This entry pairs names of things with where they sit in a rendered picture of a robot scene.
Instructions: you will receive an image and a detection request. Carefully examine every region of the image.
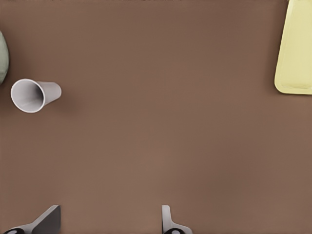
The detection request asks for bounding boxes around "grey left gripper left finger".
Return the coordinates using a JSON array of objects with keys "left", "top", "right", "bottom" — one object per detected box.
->
[{"left": 2, "top": 205, "right": 61, "bottom": 234}]

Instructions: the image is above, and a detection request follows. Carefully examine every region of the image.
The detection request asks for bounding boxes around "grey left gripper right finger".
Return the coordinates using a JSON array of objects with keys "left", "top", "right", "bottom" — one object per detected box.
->
[{"left": 161, "top": 205, "right": 193, "bottom": 234}]

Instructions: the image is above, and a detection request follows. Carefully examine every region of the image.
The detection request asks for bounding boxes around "pale yellow tray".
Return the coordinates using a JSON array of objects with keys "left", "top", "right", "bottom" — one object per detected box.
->
[{"left": 274, "top": 0, "right": 312, "bottom": 95}]

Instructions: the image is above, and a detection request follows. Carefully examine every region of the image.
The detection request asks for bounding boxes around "white plastic cup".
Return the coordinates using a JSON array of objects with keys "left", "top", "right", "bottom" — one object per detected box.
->
[{"left": 10, "top": 78, "right": 62, "bottom": 114}]

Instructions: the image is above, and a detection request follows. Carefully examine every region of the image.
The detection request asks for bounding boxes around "grey-green rounded object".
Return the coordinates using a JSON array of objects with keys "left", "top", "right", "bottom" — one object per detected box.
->
[{"left": 0, "top": 31, "right": 10, "bottom": 86}]

